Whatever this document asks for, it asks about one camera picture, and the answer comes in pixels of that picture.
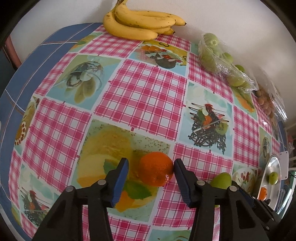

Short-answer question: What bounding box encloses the small green apple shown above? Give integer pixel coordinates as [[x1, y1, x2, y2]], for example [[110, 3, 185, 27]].
[[268, 171, 278, 185]]

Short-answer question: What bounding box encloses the orange tangerine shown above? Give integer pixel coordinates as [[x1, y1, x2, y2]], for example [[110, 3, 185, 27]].
[[257, 187, 267, 201], [138, 152, 174, 187]]

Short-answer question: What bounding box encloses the blue under cloth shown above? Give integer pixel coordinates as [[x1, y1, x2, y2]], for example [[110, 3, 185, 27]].
[[1, 23, 101, 240]]

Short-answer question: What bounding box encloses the bag of brown longans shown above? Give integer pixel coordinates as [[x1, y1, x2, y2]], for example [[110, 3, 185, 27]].
[[254, 81, 287, 121]]

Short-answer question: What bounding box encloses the large green mango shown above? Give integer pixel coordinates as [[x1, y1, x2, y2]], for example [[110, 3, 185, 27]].
[[210, 172, 232, 208]]

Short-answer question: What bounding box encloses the checkered picture tablecloth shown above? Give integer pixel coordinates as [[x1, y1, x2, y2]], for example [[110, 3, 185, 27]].
[[9, 26, 281, 240]]

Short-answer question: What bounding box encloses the silver metal tray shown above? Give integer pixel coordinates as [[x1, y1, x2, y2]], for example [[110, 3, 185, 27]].
[[253, 155, 289, 214]]

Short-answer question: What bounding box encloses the banana bunch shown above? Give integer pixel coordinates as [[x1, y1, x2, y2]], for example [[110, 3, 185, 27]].
[[103, 1, 186, 41]]

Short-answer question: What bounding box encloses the bag of green fruits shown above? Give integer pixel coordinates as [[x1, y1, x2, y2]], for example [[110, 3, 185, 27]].
[[198, 33, 259, 93]]

